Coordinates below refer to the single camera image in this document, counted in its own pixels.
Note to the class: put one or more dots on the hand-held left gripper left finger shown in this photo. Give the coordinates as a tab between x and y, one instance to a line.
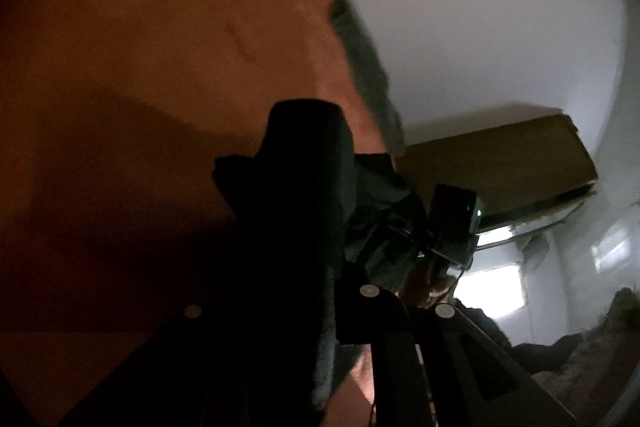
190	367

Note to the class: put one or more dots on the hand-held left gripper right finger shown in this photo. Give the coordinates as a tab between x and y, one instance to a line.
400	357

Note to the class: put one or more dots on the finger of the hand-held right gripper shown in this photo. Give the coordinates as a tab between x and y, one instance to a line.
400	244

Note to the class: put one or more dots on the black shirt with flower print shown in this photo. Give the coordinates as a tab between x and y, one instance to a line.
300	182

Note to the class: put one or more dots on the person's right hand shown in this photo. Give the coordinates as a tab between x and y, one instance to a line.
430	287

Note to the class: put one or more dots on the metal framed door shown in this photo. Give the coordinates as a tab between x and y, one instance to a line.
540	219

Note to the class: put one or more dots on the grey folded cloth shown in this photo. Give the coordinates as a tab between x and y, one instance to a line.
370	72

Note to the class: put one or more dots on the brown fuzzy cloth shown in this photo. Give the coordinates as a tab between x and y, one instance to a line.
600	357

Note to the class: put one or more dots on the orange blanket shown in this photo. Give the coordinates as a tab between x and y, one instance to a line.
150	32

